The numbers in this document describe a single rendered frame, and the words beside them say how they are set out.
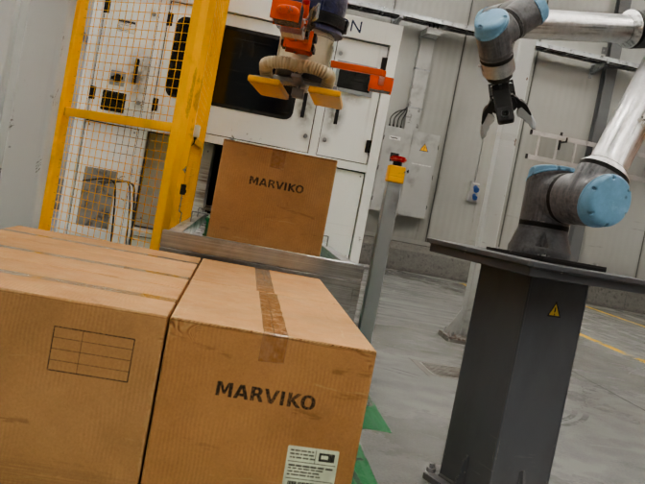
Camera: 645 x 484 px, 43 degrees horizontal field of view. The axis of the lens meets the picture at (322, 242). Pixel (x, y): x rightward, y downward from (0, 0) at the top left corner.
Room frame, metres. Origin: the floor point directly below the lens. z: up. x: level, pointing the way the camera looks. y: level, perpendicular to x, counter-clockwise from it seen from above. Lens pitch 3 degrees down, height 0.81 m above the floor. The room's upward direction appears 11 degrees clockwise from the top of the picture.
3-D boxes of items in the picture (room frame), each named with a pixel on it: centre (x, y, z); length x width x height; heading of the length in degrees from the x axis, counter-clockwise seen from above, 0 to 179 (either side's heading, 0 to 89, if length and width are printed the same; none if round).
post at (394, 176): (3.43, -0.25, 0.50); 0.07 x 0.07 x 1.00; 6
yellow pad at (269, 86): (2.70, 0.26, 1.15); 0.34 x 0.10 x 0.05; 178
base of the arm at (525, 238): (2.51, -0.66, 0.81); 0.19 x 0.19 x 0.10
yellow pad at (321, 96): (2.70, 0.07, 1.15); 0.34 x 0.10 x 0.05; 178
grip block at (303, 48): (2.45, 0.18, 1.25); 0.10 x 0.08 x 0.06; 88
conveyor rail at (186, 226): (3.93, 0.64, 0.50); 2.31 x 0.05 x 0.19; 6
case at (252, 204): (3.14, 0.23, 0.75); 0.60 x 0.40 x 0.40; 6
